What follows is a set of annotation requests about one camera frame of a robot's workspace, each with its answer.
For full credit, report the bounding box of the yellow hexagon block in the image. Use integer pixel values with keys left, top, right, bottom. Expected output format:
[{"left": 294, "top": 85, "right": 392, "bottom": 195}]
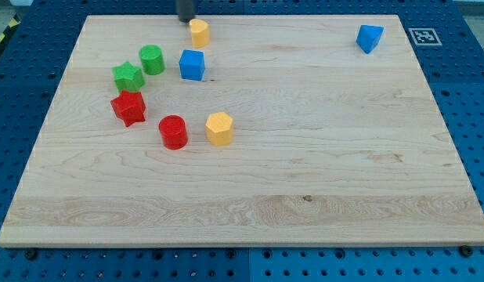
[{"left": 205, "top": 111, "right": 234, "bottom": 146}]

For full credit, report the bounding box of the red star block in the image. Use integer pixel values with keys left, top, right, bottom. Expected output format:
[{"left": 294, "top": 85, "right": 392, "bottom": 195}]
[{"left": 110, "top": 90, "right": 146, "bottom": 127}]

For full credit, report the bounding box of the blue cube block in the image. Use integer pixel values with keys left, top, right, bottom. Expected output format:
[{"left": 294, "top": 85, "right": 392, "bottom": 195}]
[{"left": 179, "top": 49, "right": 205, "bottom": 81}]

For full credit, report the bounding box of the blue triangle block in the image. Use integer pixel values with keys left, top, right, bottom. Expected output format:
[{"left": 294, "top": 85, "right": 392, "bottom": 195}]
[{"left": 356, "top": 25, "right": 384, "bottom": 54}]

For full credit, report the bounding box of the green star block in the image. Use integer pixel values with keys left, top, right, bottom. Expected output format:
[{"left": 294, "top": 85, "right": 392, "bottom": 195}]
[{"left": 112, "top": 61, "right": 145, "bottom": 92}]

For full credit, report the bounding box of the yellow heart block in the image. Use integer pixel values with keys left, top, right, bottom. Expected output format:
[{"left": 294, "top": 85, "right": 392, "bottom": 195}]
[{"left": 189, "top": 19, "right": 210, "bottom": 49}]

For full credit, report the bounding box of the white fiducial marker tag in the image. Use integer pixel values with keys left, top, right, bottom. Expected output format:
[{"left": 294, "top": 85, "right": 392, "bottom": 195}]
[{"left": 409, "top": 27, "right": 442, "bottom": 46}]

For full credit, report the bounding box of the red cylinder block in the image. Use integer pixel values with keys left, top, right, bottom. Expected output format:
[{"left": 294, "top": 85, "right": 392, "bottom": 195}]
[{"left": 158, "top": 115, "right": 188, "bottom": 150}]

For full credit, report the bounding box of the wooden board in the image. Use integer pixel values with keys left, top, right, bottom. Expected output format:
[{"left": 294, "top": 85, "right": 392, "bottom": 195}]
[{"left": 0, "top": 15, "right": 484, "bottom": 248}]

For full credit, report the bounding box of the green cylinder block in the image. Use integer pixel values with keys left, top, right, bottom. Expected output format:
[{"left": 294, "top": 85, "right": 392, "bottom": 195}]
[{"left": 139, "top": 45, "right": 165, "bottom": 75}]

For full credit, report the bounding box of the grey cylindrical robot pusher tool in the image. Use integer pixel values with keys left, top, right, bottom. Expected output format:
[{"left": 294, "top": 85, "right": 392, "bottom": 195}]
[{"left": 175, "top": 0, "right": 197, "bottom": 24}]

